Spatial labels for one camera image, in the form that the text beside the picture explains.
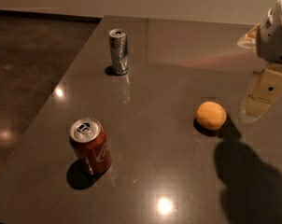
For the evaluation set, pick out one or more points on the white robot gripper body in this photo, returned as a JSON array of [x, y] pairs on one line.
[[274, 37]]

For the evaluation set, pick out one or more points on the silver slim energy drink can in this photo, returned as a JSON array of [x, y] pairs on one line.
[[119, 51]]

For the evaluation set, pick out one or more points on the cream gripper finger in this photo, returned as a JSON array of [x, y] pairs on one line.
[[263, 89], [248, 40]]

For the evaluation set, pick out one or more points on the red coke can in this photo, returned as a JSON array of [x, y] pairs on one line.
[[88, 140]]

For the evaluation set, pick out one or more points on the orange fruit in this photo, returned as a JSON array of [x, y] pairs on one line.
[[211, 115]]

